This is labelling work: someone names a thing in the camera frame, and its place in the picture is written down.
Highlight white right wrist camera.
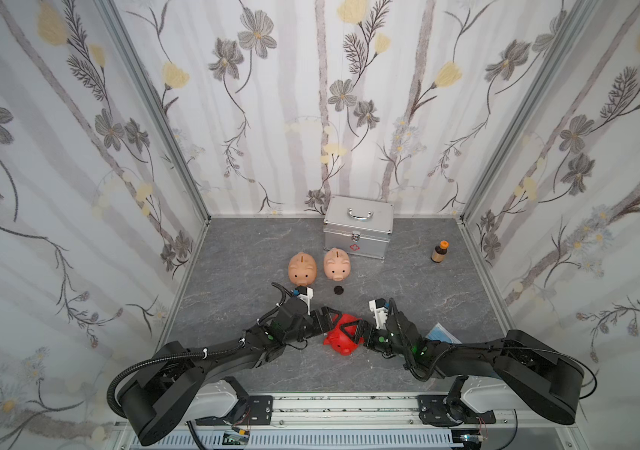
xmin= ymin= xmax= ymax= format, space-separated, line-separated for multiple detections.
xmin=369 ymin=298 xmax=389 ymax=330

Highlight silver aluminium first aid case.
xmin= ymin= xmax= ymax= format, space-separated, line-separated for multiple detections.
xmin=324 ymin=196 xmax=394 ymax=260

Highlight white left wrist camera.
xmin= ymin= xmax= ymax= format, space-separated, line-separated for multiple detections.
xmin=293 ymin=286 xmax=313 ymax=313

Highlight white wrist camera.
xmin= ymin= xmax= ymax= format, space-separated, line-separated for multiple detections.
xmin=369 ymin=298 xmax=389 ymax=330
xmin=293 ymin=286 xmax=313 ymax=313

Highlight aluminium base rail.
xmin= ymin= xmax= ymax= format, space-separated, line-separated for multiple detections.
xmin=111 ymin=392 xmax=580 ymax=450

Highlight blue face mask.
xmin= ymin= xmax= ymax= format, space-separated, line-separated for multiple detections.
xmin=425 ymin=322 xmax=460 ymax=344

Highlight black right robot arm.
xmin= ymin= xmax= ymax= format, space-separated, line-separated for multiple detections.
xmin=339 ymin=300 xmax=590 ymax=426

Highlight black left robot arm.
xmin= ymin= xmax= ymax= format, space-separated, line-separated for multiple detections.
xmin=106 ymin=283 xmax=342 ymax=446

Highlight red piggy bank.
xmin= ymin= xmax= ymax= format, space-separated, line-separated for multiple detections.
xmin=324 ymin=315 xmax=364 ymax=356

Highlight small brown orange-capped bottle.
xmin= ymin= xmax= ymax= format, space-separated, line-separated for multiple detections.
xmin=432 ymin=241 xmax=449 ymax=264

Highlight pink piggy bank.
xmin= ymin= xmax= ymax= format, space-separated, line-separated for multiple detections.
xmin=288 ymin=252 xmax=317 ymax=287
xmin=324 ymin=247 xmax=352 ymax=282

